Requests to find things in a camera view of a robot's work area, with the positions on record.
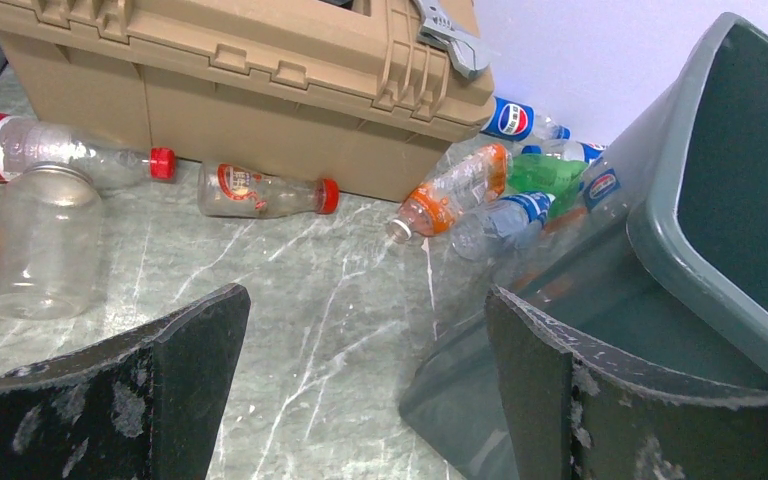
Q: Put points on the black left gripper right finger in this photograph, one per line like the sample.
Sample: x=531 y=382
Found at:
x=580 y=408

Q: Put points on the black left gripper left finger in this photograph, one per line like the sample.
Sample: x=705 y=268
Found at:
x=144 y=404

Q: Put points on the dark green plastic bin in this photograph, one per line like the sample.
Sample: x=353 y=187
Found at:
x=664 y=256

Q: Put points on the blue cap bottle behind bin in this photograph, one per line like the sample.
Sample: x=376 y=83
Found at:
x=517 y=122

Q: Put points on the clear empty jar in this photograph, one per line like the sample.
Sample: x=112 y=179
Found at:
x=50 y=222

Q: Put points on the clear bottle blue label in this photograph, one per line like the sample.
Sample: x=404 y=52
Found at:
x=512 y=222

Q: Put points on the small clear bottle red cap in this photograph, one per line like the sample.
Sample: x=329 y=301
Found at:
x=226 y=190

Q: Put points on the green plastic bottle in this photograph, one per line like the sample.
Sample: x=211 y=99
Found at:
x=547 y=174

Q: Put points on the clear bottle orange label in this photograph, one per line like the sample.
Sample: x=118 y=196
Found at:
x=436 y=205

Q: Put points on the clear bottle red label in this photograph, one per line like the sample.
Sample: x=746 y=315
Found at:
x=26 y=141

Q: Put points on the tan plastic toolbox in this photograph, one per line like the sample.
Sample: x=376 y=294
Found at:
x=300 y=89

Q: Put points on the red handled adjustable wrench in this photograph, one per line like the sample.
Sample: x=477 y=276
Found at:
x=469 y=56

